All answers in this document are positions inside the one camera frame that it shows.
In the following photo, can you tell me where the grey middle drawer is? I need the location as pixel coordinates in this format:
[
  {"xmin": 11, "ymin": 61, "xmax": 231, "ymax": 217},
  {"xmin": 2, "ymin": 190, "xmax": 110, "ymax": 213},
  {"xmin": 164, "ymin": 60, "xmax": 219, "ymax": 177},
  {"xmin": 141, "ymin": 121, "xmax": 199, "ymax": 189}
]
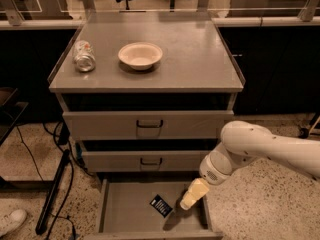
[{"xmin": 82, "ymin": 151, "xmax": 209, "ymax": 172}]

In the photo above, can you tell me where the grey drawer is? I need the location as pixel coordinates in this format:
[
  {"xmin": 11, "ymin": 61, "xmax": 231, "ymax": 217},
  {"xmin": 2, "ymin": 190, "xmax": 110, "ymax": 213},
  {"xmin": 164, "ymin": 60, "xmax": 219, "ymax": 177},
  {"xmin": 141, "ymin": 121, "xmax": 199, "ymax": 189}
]
[
  {"xmin": 82, "ymin": 151, "xmax": 209, "ymax": 172},
  {"xmin": 84, "ymin": 180, "xmax": 223, "ymax": 240},
  {"xmin": 63, "ymin": 110, "xmax": 233, "ymax": 140}
]

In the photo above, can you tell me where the grey top drawer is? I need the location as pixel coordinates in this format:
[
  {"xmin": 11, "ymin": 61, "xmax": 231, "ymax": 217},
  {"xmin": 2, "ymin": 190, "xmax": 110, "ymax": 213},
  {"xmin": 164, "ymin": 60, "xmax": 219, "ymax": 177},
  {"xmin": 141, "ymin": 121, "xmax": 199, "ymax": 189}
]
[{"xmin": 63, "ymin": 110, "xmax": 233, "ymax": 140}]

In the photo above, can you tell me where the grey drawer cabinet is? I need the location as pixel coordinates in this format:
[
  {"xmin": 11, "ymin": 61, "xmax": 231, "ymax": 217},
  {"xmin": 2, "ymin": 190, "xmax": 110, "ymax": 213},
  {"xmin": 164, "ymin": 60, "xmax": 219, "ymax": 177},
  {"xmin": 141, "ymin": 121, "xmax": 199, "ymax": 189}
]
[{"xmin": 50, "ymin": 12, "xmax": 244, "ymax": 189}]

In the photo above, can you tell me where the grey bottom drawer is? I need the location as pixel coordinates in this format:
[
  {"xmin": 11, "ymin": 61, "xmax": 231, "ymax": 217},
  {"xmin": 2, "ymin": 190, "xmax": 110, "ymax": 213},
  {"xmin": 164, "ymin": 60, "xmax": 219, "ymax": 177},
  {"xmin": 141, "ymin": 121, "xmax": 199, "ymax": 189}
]
[{"xmin": 84, "ymin": 180, "xmax": 223, "ymax": 240}]

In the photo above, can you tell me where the silver soda can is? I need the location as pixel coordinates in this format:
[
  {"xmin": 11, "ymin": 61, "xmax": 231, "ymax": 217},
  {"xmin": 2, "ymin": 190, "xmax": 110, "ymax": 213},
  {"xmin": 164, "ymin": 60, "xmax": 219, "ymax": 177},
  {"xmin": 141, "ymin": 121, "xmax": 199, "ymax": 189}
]
[{"xmin": 73, "ymin": 40, "xmax": 96, "ymax": 72}]

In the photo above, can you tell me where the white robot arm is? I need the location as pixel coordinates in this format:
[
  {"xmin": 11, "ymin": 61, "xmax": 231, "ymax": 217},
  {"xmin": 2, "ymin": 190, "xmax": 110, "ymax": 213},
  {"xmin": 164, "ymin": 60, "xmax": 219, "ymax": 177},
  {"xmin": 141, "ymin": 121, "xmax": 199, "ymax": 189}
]
[{"xmin": 180, "ymin": 121, "xmax": 320, "ymax": 210}]

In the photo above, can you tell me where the glass partition railing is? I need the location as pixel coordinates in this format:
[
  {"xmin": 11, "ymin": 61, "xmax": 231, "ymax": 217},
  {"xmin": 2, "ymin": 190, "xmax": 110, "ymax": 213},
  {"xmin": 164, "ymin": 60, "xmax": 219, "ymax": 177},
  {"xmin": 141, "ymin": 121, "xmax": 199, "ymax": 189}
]
[{"xmin": 0, "ymin": 11, "xmax": 320, "ymax": 30}]

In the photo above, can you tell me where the wheeled cart base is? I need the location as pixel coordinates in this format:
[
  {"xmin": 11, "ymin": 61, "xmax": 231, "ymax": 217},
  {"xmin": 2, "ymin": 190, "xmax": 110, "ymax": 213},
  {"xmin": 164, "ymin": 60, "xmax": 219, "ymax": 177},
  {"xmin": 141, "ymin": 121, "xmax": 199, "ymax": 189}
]
[{"xmin": 299, "ymin": 112, "xmax": 320, "ymax": 139}]

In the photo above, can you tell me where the dark blue rxbar wrapper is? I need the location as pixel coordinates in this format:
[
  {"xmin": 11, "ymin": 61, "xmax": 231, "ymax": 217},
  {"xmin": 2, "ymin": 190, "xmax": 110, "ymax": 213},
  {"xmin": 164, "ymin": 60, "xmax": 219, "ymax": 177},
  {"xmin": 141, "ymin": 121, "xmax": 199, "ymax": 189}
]
[{"xmin": 150, "ymin": 195, "xmax": 173, "ymax": 217}]

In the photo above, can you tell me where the black cable on floor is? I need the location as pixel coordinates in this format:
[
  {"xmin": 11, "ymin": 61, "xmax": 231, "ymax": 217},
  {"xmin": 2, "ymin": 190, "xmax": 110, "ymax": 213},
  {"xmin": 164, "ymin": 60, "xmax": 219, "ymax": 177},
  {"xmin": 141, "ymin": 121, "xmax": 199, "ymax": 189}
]
[{"xmin": 14, "ymin": 121, "xmax": 95, "ymax": 240}]

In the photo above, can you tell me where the white ceramic bowl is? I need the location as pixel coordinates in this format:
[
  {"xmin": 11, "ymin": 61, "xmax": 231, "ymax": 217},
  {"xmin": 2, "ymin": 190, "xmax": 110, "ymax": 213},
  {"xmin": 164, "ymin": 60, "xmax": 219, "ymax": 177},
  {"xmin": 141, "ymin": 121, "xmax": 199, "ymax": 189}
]
[{"xmin": 118, "ymin": 42, "xmax": 163, "ymax": 71}]

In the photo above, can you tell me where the white sneaker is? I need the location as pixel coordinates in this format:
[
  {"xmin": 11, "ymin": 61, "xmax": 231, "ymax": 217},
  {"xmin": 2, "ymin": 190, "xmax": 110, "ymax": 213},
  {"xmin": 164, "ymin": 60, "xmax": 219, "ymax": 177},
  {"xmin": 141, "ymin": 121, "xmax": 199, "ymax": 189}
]
[{"xmin": 0, "ymin": 209, "xmax": 27, "ymax": 237}]

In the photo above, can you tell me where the black floor bar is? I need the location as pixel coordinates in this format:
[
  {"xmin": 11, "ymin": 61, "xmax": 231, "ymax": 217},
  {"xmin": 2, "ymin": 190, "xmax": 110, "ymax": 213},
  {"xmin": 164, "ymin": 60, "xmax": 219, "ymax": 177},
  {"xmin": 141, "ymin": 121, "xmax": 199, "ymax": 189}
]
[{"xmin": 35, "ymin": 150, "xmax": 69, "ymax": 235}]

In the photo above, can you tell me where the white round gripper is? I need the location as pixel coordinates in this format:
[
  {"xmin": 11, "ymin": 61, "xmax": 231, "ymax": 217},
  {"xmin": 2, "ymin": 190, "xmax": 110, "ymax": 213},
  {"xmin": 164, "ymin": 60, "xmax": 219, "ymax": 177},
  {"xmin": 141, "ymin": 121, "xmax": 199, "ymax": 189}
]
[{"xmin": 180, "ymin": 143, "xmax": 255, "ymax": 210}]

